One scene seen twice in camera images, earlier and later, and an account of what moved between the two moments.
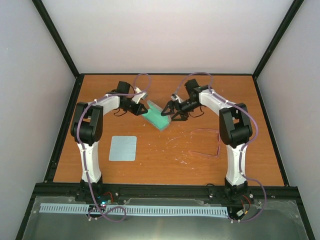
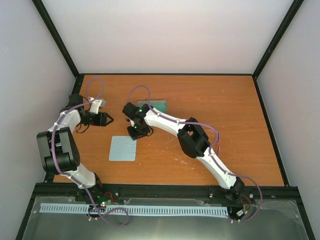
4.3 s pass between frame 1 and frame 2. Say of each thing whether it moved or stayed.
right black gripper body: moved
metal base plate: stayed
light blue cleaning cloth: stayed
